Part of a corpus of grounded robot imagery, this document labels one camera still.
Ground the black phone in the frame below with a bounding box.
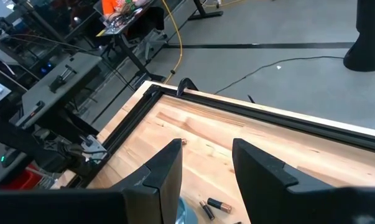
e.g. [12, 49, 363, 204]
[21, 100, 46, 121]

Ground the person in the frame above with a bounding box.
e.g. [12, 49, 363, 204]
[101, 0, 154, 20]

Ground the black pole stand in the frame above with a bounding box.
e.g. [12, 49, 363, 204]
[343, 0, 375, 72]

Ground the yellow floor cable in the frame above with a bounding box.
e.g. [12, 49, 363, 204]
[160, 0, 184, 84]

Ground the grey desk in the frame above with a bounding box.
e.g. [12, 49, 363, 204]
[15, 52, 103, 130]

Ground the grey office chair base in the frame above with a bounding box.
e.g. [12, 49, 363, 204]
[142, 29, 169, 62]

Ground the black floor cable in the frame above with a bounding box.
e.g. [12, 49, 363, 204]
[213, 55, 345, 95]

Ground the black handle tool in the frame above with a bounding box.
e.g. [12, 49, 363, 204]
[49, 64, 78, 94]

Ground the long teal plastic bin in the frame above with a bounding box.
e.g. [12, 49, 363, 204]
[175, 196, 199, 224]

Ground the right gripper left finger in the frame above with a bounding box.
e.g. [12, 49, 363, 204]
[111, 139, 183, 224]

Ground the black table clamp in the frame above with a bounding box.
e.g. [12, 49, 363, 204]
[176, 77, 200, 96]

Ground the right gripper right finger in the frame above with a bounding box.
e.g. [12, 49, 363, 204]
[232, 138, 334, 224]

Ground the cylindrical battery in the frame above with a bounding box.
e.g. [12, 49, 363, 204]
[199, 200, 216, 222]
[206, 197, 233, 215]

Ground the red box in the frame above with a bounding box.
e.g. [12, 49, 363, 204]
[0, 169, 44, 190]

